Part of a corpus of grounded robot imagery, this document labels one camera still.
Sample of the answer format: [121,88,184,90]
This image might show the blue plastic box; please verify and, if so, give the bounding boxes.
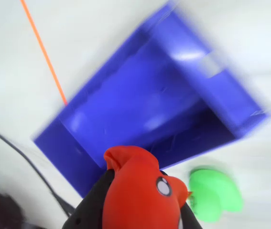
[32,1,271,198]

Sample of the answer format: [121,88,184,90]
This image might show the orange tape line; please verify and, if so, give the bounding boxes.
[20,0,68,106]

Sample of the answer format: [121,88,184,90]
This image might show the red rubber duck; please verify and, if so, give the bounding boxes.
[103,146,193,229]

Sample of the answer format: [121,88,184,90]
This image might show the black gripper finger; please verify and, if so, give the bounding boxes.
[62,168,115,229]
[159,169,204,229]

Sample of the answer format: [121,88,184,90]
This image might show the green rubber duck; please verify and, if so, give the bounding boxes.
[188,168,243,223]

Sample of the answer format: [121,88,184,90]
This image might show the black cable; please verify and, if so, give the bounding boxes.
[0,124,76,217]

